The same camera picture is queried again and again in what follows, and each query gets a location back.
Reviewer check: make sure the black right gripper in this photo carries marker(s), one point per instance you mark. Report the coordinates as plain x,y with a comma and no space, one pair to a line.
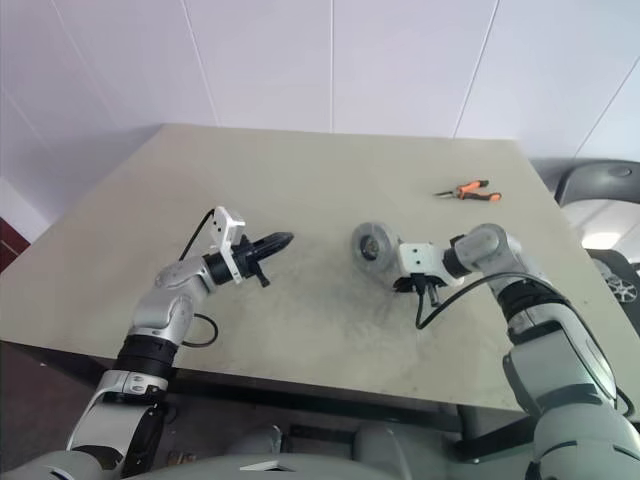
422,281

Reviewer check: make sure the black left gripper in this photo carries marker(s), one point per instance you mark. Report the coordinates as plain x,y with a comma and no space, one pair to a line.
247,262

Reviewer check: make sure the grey tape roll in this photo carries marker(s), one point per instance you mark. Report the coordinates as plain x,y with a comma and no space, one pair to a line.
372,245

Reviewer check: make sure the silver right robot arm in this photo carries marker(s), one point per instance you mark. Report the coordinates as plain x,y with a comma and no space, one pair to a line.
550,360

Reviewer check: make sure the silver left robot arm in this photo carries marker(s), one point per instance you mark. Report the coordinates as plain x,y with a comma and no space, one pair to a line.
165,300

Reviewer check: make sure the grey rounded body shell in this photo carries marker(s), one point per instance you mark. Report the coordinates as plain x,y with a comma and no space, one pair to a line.
390,450

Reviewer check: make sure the dark object with silver wheel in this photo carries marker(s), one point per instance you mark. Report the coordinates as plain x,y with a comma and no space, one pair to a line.
620,287

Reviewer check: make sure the black plastic chair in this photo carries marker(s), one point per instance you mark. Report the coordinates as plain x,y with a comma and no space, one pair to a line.
610,180

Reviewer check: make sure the dark red cabinet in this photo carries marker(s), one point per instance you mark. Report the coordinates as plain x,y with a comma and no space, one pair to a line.
10,245

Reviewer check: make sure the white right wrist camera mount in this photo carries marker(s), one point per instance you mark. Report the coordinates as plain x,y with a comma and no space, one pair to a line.
415,257

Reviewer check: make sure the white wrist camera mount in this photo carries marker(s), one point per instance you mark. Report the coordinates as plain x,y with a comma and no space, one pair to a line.
227,222
415,257

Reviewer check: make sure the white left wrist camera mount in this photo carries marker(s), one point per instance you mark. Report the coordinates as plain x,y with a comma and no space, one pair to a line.
227,222

